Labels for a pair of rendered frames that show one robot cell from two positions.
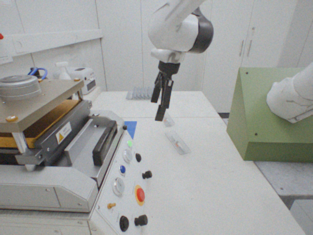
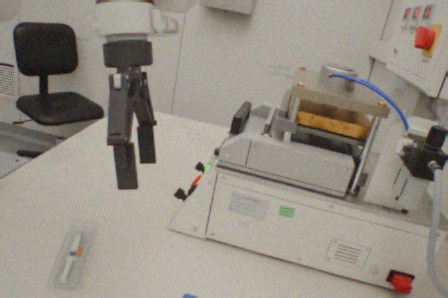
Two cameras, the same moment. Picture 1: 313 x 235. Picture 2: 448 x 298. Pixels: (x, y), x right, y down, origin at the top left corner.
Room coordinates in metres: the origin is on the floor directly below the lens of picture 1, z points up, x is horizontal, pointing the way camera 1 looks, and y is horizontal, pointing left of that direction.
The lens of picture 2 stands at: (1.17, 0.18, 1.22)
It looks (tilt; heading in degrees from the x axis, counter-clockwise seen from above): 22 degrees down; 186
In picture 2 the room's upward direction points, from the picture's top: 11 degrees clockwise
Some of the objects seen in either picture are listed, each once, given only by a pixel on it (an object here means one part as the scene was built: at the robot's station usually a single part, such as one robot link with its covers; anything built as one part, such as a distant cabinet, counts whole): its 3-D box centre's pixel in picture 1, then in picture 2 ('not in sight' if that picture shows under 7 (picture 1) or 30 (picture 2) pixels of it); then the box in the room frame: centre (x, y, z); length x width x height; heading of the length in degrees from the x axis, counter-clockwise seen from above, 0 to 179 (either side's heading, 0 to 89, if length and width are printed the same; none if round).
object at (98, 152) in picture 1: (106, 139); (241, 116); (0.39, 0.13, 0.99); 0.15 x 0.02 x 0.04; 177
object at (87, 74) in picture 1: (76, 80); not in sight; (1.37, 0.62, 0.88); 0.25 x 0.20 x 0.17; 85
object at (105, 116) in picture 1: (87, 121); (280, 159); (0.54, 0.23, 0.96); 0.26 x 0.05 x 0.07; 87
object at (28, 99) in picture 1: (18, 101); (347, 101); (0.42, 0.34, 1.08); 0.31 x 0.24 x 0.13; 177
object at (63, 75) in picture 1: (65, 80); not in sight; (1.20, 0.61, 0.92); 0.09 x 0.08 x 0.25; 139
